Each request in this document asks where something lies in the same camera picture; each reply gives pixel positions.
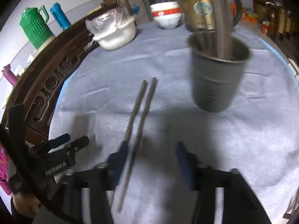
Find grey chopstick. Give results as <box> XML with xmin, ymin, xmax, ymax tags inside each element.
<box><xmin>118</xmin><ymin>80</ymin><xmax>148</xmax><ymax>212</ymax></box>
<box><xmin>117</xmin><ymin>77</ymin><xmax>158</xmax><ymax>213</ymax></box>

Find dark wooden chopstick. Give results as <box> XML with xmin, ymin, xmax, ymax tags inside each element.
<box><xmin>212</xmin><ymin>0</ymin><xmax>233</xmax><ymax>61</ymax></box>

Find steel chopstick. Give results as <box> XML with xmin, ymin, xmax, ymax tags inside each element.
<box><xmin>198</xmin><ymin>30</ymin><xmax>214</xmax><ymax>56</ymax></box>

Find person's left hand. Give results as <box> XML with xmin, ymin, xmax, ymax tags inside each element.
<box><xmin>12</xmin><ymin>192</ymin><xmax>41</xmax><ymax>219</ymax></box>

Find dark carved wooden sideboard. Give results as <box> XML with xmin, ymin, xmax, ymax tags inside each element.
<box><xmin>1</xmin><ymin>1</ymin><xmax>118</xmax><ymax>145</ymax></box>

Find purple bottle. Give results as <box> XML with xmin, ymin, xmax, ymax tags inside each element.
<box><xmin>1</xmin><ymin>64</ymin><xmax>18</xmax><ymax>86</ymax></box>

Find grey cloth table mat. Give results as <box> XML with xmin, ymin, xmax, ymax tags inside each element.
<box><xmin>49</xmin><ymin>23</ymin><xmax>298</xmax><ymax>223</ymax></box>

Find blue table cover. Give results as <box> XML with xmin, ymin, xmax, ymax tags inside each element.
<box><xmin>54</xmin><ymin>36</ymin><xmax>298</xmax><ymax>112</ymax></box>

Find green thermos flask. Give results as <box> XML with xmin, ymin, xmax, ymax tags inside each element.
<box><xmin>20</xmin><ymin>5</ymin><xmax>54</xmax><ymax>50</ymax></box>

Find white pot with plastic bag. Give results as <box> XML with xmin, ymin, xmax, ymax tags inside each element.
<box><xmin>86</xmin><ymin>7</ymin><xmax>136</xmax><ymax>51</ymax></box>

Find blue water bottle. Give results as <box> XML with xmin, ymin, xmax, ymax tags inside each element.
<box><xmin>50</xmin><ymin>3</ymin><xmax>71</xmax><ymax>30</ymax></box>

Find wooden chair near sideboard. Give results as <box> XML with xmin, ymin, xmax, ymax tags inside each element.
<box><xmin>100</xmin><ymin>0</ymin><xmax>150</xmax><ymax>25</ymax></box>

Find grey utensil holder cup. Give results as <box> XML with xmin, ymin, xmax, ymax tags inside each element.
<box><xmin>188</xmin><ymin>34</ymin><xmax>251</xmax><ymax>113</ymax></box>

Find stacked red white bowls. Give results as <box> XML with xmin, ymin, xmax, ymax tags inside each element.
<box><xmin>150</xmin><ymin>1</ymin><xmax>182</xmax><ymax>29</ymax></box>

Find gold electric kettle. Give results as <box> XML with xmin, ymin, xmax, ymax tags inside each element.
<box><xmin>182</xmin><ymin>0</ymin><xmax>244</xmax><ymax>33</ymax></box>

